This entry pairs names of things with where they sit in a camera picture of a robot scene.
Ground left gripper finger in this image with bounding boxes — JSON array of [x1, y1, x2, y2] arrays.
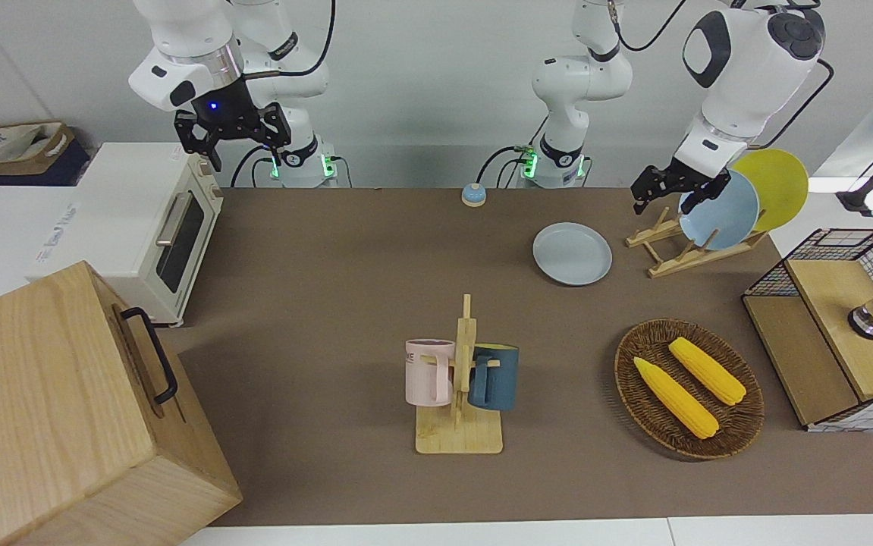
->
[[683, 173, 733, 215], [631, 167, 669, 216]]

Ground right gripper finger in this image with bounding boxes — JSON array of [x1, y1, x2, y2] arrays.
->
[[258, 105, 290, 174], [174, 112, 222, 172]]

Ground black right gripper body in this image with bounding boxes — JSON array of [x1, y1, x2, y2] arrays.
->
[[193, 76, 264, 142]]

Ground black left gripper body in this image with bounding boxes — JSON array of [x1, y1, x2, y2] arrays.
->
[[652, 158, 719, 196]]

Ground gray plate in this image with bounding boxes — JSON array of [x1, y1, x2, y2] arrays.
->
[[532, 221, 613, 287]]

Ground light blue plate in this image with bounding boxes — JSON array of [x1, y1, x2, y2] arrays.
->
[[677, 168, 761, 251]]

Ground yellow plate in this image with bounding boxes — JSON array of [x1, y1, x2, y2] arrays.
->
[[732, 149, 809, 233]]

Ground wooden plate rack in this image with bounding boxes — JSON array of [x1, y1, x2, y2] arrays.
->
[[626, 206, 769, 278]]

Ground white toaster oven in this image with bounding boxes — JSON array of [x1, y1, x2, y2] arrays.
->
[[27, 143, 225, 328]]

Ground yellow corn cob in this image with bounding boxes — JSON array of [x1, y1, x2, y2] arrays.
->
[[633, 356, 720, 440], [668, 337, 747, 406]]

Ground brown table mat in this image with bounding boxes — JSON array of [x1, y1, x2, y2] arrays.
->
[[155, 186, 873, 528]]

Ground brown cardboard box with bag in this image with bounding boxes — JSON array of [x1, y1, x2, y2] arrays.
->
[[0, 121, 92, 206]]

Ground brown wicker basket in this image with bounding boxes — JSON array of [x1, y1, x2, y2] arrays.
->
[[614, 318, 765, 460]]

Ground dark teal mug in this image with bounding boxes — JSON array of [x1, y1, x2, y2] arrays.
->
[[468, 344, 520, 412]]

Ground pink mug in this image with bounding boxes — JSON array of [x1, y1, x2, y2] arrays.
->
[[404, 339, 456, 407]]

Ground large wooden box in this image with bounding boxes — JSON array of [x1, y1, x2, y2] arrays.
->
[[0, 260, 243, 546]]

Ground wooden mug stand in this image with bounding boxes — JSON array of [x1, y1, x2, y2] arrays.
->
[[415, 294, 504, 455]]

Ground black base power cable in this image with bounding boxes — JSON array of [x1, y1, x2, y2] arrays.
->
[[230, 148, 279, 189], [478, 143, 537, 189]]

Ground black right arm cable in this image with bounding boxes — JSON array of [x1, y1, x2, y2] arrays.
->
[[275, 0, 337, 78]]

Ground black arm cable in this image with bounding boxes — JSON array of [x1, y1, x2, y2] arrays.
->
[[614, 0, 689, 53], [275, 0, 337, 78]]

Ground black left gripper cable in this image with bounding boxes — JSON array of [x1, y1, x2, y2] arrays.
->
[[753, 58, 836, 150]]

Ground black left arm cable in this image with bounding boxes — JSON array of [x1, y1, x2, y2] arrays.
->
[[614, 0, 689, 53]]

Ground wire grid basket wooden lid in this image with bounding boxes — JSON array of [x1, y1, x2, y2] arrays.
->
[[742, 227, 873, 433]]

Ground black box handle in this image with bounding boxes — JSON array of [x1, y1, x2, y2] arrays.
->
[[121, 306, 179, 405]]

